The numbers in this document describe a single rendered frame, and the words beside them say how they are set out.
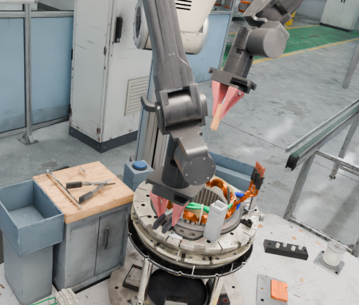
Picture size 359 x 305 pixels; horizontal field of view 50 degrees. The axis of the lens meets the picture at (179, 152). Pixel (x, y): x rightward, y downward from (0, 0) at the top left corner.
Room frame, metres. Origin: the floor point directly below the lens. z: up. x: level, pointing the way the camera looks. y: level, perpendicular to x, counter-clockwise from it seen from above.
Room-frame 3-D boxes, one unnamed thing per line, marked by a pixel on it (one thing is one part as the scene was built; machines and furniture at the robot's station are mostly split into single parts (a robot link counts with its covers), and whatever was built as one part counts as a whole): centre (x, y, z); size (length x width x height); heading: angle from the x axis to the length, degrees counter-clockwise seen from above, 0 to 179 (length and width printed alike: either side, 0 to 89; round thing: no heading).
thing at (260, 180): (0.80, -0.19, 1.21); 0.04 x 0.04 x 0.03; 52
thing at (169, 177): (0.64, 0.00, 1.28); 0.10 x 0.07 x 0.07; 69
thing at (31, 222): (0.73, 0.33, 0.92); 0.17 x 0.11 x 0.28; 47
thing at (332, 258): (1.07, -0.59, 0.82); 0.06 x 0.06 x 0.06
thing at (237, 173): (1.11, -0.16, 0.92); 0.25 x 0.11 x 0.28; 74
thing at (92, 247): (0.84, 0.23, 0.91); 0.19 x 0.19 x 0.26; 47
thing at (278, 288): (0.87, -0.38, 0.80); 0.07 x 0.05 x 0.01; 172
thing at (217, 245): (0.81, -0.07, 1.09); 0.32 x 0.32 x 0.01
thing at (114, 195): (0.84, 0.23, 1.05); 0.20 x 0.19 x 0.02; 137
